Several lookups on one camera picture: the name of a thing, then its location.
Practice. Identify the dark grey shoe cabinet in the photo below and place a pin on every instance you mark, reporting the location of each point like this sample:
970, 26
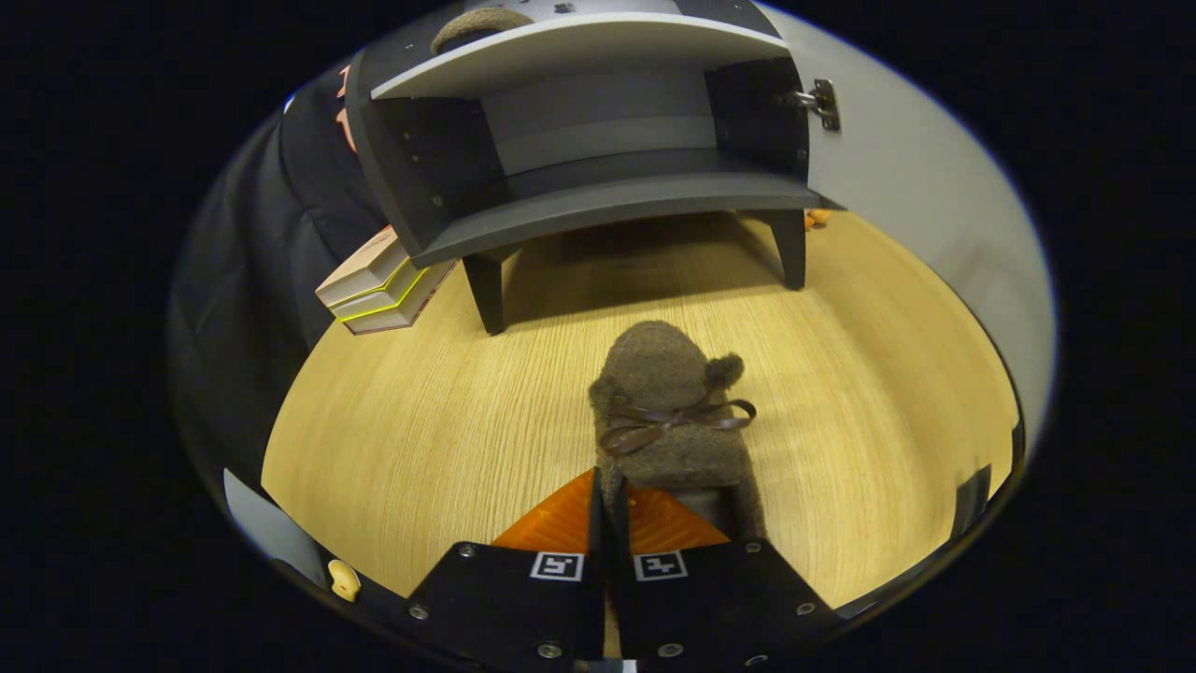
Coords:
579, 206

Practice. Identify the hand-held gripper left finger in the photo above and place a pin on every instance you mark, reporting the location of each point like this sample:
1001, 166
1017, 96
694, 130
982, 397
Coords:
523, 598

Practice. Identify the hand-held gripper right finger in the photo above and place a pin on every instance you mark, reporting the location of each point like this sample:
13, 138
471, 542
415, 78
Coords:
710, 598

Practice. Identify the metal door hinge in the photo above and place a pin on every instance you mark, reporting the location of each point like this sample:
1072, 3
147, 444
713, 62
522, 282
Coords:
827, 103

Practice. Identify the small yellow round object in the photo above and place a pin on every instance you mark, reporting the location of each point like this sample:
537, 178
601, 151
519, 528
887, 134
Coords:
344, 579

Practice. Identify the brown fuzzy shoe with bow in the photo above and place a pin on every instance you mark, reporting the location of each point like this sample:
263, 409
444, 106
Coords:
663, 374

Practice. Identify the black backdrop cloth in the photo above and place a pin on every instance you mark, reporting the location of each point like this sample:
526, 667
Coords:
252, 280

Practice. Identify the dark red cover book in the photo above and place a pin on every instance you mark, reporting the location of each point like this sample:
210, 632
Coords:
392, 320

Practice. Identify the yellow edged book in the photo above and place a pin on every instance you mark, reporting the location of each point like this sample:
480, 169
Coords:
374, 301

